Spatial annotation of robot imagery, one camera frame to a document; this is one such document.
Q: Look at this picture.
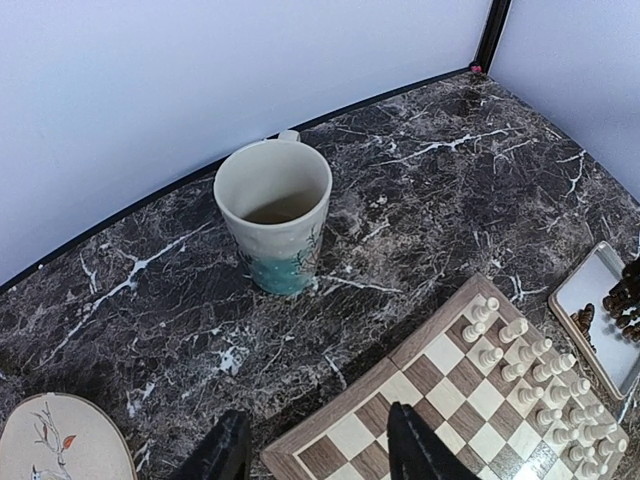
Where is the bird painted ceramic plate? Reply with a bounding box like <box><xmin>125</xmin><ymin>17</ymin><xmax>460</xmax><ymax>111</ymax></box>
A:
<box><xmin>1</xmin><ymin>392</ymin><xmax>137</xmax><ymax>480</ymax></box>

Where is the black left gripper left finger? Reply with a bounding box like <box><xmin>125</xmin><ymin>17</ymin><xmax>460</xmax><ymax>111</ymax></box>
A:
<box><xmin>174</xmin><ymin>410</ymin><xmax>251</xmax><ymax>480</ymax></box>

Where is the white chess queen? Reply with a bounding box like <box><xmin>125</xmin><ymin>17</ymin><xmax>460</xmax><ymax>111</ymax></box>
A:
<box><xmin>550</xmin><ymin>378</ymin><xmax>591</xmax><ymax>404</ymax></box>

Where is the white chess rook far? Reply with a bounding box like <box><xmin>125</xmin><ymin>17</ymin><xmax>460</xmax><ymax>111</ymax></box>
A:
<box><xmin>471</xmin><ymin>297</ymin><xmax>500</xmax><ymax>326</ymax></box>

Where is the wooden chess board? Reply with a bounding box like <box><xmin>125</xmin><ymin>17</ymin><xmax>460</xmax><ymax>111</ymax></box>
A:
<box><xmin>261</xmin><ymin>274</ymin><xmax>629</xmax><ymax>479</ymax></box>

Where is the black right corner post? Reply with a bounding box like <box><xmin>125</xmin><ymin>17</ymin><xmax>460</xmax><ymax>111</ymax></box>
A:
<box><xmin>470</xmin><ymin>0</ymin><xmax>512</xmax><ymax>74</ymax></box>

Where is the metal tray with wooden rim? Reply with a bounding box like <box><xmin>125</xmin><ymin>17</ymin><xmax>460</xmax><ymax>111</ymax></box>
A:
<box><xmin>548</xmin><ymin>241</ymin><xmax>639</xmax><ymax>400</ymax></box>

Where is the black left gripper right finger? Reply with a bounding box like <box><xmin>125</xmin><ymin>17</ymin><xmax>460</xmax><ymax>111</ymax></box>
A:
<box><xmin>387</xmin><ymin>402</ymin><xmax>478</xmax><ymax>480</ymax></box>

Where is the white chess rook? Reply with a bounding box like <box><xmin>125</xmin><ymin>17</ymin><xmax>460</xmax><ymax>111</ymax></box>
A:
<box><xmin>471</xmin><ymin>297</ymin><xmax>500</xmax><ymax>326</ymax></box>
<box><xmin>580</xmin><ymin>462</ymin><xmax>609</xmax><ymax>478</ymax></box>

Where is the white chess rook near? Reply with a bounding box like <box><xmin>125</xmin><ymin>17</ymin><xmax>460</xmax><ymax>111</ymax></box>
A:
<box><xmin>580</xmin><ymin>462</ymin><xmax>609</xmax><ymax>478</ymax></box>

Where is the coral painted ceramic mug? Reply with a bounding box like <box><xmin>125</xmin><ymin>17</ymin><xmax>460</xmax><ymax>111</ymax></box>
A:
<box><xmin>213</xmin><ymin>130</ymin><xmax>333</xmax><ymax>296</ymax></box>

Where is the white chess king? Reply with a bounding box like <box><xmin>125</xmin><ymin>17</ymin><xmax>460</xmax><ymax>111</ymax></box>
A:
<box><xmin>532</xmin><ymin>354</ymin><xmax>577</xmax><ymax>382</ymax></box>

